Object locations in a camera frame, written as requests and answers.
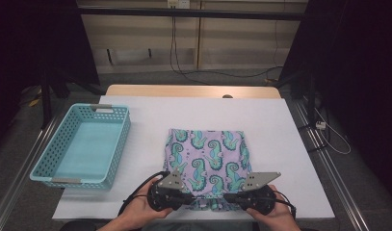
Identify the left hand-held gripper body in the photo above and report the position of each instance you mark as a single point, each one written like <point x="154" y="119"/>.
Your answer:
<point x="164" y="197"/>

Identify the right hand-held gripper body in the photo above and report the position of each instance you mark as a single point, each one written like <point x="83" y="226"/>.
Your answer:
<point x="259" y="199"/>

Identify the purple seahorse print swimsuit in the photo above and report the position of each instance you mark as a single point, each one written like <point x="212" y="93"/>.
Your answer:
<point x="209" y="154"/>

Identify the turquoise plastic basket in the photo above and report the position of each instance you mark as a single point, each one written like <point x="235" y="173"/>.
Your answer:
<point x="87" y="144"/>

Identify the person's right hand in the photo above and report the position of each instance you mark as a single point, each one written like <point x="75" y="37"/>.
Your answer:
<point x="277" y="221"/>

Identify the person's left hand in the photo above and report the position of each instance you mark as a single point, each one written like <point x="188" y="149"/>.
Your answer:
<point x="139" y="213"/>

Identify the white foam mat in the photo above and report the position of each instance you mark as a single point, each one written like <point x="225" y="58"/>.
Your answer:
<point x="280" y="128"/>

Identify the white plug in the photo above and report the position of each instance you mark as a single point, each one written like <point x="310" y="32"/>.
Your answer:
<point x="320" y="125"/>

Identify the black metal stand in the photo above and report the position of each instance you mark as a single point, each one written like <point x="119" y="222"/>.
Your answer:
<point x="310" y="96"/>

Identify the black tripod stand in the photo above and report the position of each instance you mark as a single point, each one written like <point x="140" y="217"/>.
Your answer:
<point x="46" y="96"/>

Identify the yellow tape strip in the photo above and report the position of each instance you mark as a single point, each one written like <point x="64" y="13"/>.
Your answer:
<point x="33" y="102"/>

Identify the black curtain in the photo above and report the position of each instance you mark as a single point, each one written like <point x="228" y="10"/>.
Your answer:
<point x="30" y="38"/>
<point x="360" y="64"/>

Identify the black horizontal bar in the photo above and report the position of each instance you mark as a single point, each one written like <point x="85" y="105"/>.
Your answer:
<point x="184" y="13"/>

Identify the metal floor rail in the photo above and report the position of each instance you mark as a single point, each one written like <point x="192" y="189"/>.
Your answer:
<point x="336" y="179"/>
<point x="28" y="170"/>

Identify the white wall socket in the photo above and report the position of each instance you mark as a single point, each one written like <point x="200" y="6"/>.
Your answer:
<point x="183" y="4"/>

